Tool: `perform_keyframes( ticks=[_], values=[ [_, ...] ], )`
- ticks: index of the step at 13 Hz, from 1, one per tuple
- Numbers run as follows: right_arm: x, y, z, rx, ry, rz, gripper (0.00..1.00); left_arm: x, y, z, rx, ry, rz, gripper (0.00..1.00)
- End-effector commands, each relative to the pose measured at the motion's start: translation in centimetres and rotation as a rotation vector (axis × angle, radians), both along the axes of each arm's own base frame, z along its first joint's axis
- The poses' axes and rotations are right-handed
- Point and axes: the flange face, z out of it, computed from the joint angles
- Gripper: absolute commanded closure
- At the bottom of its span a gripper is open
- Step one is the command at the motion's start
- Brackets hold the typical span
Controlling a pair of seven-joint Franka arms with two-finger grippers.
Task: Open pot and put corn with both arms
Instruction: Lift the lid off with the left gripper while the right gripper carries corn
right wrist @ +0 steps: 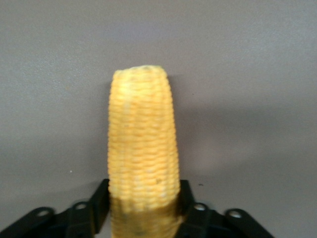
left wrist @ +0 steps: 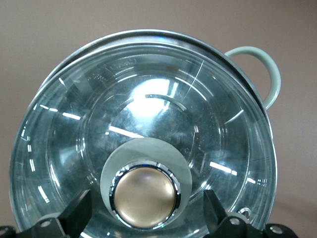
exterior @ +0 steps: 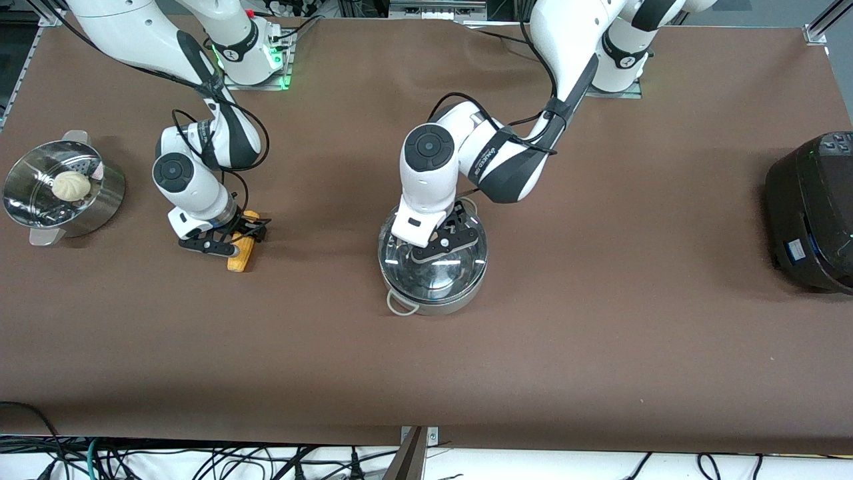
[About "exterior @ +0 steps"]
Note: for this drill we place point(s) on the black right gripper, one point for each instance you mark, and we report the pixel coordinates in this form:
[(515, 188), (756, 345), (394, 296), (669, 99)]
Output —
[(247, 227)]

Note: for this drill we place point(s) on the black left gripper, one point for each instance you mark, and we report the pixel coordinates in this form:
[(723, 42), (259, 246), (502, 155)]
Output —
[(461, 218)]

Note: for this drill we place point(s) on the yellow corn cob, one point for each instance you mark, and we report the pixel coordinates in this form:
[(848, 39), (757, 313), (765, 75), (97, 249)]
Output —
[(241, 256)]

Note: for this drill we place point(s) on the glass pot lid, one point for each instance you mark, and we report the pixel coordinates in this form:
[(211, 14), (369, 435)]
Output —
[(433, 276)]

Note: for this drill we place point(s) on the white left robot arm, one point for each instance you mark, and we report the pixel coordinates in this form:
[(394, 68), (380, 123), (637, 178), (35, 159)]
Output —
[(426, 180)]

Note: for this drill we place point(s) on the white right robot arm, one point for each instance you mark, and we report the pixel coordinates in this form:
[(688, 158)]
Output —
[(193, 193)]

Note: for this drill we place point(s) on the steel cooking pot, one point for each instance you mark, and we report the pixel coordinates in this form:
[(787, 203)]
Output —
[(440, 305)]

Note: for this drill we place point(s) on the steel steamer pot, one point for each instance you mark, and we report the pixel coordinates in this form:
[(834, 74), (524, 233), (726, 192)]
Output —
[(100, 200)]

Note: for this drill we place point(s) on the brown table cover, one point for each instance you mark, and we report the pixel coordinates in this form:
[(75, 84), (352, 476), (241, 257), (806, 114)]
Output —
[(600, 333)]

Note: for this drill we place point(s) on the white steamed bun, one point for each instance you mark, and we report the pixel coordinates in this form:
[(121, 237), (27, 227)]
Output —
[(71, 186)]

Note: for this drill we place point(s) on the white power strip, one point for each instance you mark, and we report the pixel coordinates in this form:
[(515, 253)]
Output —
[(300, 6)]

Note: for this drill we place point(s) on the black rice cooker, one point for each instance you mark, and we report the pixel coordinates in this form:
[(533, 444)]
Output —
[(813, 213)]

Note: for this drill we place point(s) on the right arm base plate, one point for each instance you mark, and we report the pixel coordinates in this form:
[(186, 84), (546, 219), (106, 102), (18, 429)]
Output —
[(283, 66)]

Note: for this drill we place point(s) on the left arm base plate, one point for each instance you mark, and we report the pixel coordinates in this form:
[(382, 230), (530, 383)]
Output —
[(613, 94)]

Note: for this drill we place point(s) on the metal table edge bracket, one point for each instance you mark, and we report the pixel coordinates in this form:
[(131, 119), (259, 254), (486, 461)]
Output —
[(418, 453)]

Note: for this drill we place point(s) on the aluminium frame rail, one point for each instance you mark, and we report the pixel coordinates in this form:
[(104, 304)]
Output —
[(26, 63), (823, 23)]

